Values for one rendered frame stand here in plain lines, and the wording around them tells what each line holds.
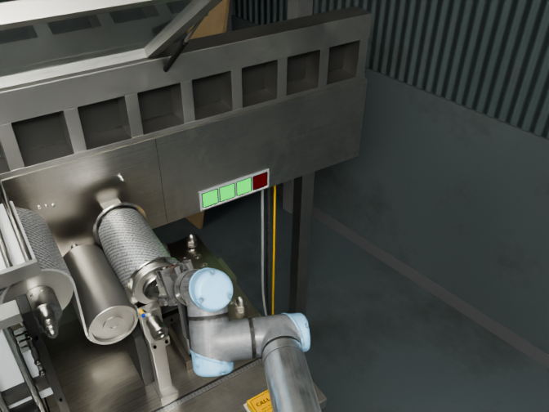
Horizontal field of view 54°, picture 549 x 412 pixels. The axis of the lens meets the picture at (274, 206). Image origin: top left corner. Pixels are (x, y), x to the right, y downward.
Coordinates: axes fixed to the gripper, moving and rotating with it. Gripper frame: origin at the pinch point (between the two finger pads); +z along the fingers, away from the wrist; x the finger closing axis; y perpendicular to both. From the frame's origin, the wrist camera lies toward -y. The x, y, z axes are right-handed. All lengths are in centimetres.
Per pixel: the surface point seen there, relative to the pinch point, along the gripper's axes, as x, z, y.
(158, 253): -0.8, 1.6, 10.2
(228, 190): -34, 31, 19
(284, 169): -56, 31, 20
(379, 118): -150, 94, 30
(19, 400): 36.9, -3.3, -7.8
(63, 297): 22.4, -0.8, 8.4
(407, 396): -102, 80, -94
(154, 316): 4.8, 3.3, -3.9
